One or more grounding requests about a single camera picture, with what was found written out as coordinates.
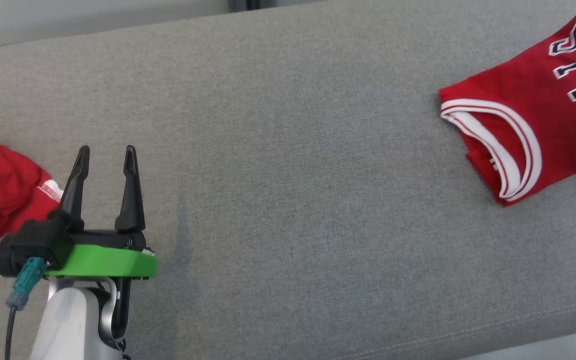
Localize grey fabric sofa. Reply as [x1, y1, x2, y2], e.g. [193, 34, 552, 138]
[0, 0, 576, 360]

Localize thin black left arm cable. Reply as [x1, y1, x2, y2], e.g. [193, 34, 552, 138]
[3, 305, 19, 360]

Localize teal left camera connector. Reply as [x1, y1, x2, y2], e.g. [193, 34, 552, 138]
[6, 257, 48, 311]

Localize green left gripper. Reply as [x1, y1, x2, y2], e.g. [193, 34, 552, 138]
[45, 145, 158, 280]

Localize red basketball jersey white trim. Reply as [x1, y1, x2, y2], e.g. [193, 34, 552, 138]
[438, 5, 576, 207]

